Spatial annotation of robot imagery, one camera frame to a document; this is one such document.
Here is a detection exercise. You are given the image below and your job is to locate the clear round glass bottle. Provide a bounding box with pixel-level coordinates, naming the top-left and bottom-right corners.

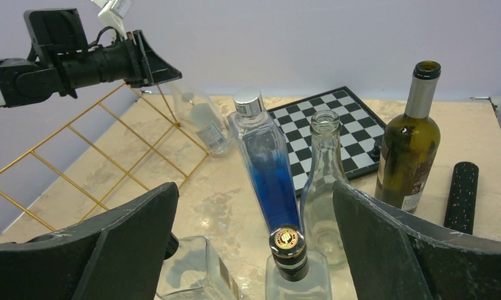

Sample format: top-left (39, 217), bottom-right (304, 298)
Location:
top-left (300, 110), bottom-right (348, 269)

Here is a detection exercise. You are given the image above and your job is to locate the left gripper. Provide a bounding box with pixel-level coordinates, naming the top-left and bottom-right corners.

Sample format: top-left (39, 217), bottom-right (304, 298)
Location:
top-left (62, 30), bottom-right (182, 89)

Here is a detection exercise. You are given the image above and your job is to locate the black white chessboard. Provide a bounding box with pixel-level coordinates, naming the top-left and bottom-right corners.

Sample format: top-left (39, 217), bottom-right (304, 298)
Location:
top-left (268, 86), bottom-right (386, 196)

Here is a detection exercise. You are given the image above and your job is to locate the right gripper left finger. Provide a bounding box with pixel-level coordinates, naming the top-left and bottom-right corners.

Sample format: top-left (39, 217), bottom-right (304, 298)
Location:
top-left (0, 182), bottom-right (179, 299)

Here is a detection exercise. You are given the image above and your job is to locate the blue square Blu bottle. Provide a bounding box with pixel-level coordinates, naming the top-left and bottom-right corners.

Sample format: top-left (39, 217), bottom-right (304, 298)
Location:
top-left (227, 88), bottom-right (301, 232)

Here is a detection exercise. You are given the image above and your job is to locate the black flat remote bar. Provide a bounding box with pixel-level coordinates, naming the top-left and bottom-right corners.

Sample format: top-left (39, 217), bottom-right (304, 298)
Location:
top-left (444, 161), bottom-right (479, 235)

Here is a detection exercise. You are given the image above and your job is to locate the dark green wine bottle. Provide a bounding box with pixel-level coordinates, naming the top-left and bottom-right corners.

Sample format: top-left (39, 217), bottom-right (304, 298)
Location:
top-left (375, 61), bottom-right (441, 214)

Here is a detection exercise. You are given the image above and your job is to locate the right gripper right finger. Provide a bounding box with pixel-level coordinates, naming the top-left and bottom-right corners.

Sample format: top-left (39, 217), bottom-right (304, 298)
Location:
top-left (333, 181), bottom-right (501, 299)

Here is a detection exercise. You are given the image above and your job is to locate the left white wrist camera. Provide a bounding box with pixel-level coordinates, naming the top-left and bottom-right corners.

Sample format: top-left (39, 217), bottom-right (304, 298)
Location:
top-left (91, 0), bottom-right (133, 39)

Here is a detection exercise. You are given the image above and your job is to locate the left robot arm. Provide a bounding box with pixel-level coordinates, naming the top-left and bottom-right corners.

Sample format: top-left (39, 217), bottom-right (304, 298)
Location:
top-left (0, 8), bottom-right (182, 108)

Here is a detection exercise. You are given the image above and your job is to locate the clear bottle white label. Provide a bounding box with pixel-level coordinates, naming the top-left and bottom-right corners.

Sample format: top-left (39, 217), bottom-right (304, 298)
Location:
top-left (167, 80), bottom-right (232, 156)

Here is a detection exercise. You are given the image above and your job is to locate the black chess piece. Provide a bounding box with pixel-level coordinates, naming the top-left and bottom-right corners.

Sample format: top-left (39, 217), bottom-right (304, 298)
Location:
top-left (368, 143), bottom-right (381, 161)

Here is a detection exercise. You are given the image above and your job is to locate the clear bottle gold black label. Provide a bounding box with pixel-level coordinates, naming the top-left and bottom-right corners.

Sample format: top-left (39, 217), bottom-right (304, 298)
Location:
top-left (156, 234), bottom-right (242, 299)

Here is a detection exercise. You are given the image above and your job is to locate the gold wire wine rack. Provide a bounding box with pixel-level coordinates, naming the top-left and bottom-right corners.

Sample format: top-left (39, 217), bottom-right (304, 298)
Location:
top-left (0, 91), bottom-right (209, 231)

